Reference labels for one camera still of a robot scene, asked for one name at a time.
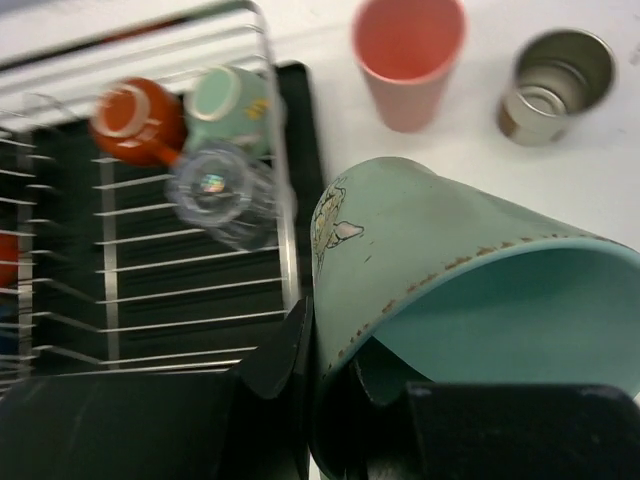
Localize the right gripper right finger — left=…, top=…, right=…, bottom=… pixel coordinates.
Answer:
left=351, top=351, right=639, bottom=479

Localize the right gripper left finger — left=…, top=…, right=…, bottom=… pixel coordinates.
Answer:
left=1, top=298, right=313, bottom=479

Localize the tall green mug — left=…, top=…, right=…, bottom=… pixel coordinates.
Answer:
left=310, top=155, right=640, bottom=480

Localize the clear plastic glass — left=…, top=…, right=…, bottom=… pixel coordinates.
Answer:
left=159, top=140, right=297, bottom=251

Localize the small green mug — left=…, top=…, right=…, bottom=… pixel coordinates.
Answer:
left=183, top=65, right=287, bottom=157

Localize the orange floral bowl cup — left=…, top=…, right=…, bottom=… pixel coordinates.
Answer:
left=89, top=77, right=187, bottom=167

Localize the white brown steel tumbler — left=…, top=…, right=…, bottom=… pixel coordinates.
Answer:
left=496, top=28, right=617, bottom=147

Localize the pink plastic cup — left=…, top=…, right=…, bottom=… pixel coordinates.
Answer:
left=351, top=0, right=467, bottom=133

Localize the black drip tray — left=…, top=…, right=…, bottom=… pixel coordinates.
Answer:
left=1, top=62, right=322, bottom=388

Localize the small orange cup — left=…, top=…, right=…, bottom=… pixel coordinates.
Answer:
left=0, top=233, right=22, bottom=289

